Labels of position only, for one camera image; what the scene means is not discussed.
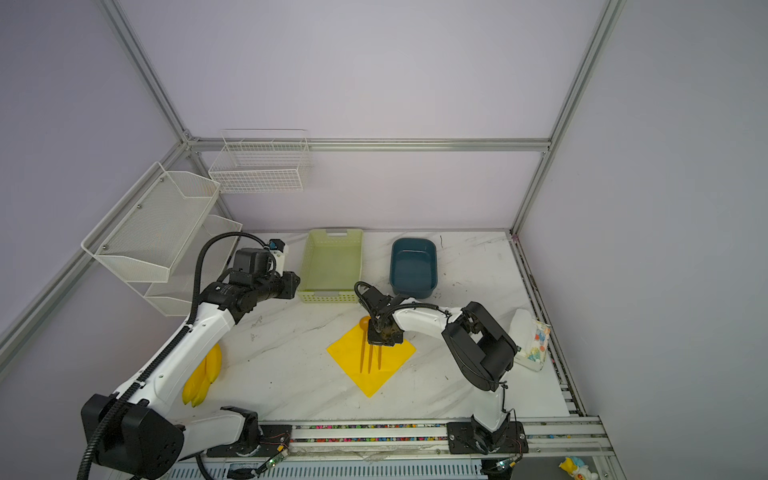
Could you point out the orange plastic spoon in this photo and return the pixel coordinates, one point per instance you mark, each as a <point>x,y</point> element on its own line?
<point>363,325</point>

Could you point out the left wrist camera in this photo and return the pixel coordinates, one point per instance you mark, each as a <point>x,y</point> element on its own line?
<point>279,250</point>

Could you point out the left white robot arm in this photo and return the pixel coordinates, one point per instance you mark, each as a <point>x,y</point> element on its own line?
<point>130,430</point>

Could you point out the yellow paper napkin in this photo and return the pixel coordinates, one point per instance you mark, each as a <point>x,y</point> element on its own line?
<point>346,353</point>

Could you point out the colourful small carton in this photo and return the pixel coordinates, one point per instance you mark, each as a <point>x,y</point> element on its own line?
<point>532,339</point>

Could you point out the white two-tier mesh shelf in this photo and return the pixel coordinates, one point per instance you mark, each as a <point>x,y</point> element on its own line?
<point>150,240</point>

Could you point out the yellow banana toy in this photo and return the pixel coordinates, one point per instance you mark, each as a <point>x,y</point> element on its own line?
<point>198,385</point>

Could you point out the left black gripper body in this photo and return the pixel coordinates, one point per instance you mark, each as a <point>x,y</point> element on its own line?
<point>276,287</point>

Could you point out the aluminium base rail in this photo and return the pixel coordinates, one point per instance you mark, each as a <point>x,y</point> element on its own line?
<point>398,449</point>

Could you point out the teal plastic tray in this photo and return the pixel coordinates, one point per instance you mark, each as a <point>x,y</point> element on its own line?
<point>413,267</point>

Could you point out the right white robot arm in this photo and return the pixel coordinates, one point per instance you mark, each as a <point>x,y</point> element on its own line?
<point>482,350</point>

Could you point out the aluminium cage frame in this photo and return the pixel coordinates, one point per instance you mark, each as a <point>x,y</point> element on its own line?
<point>18,337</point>

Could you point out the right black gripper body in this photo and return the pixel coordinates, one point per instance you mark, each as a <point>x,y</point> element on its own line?
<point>377,336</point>

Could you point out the light green plastic basket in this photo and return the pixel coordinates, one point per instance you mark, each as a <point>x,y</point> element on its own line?
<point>331,266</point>

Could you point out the white wire wall basket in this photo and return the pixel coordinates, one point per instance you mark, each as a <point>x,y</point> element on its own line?
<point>262,161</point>

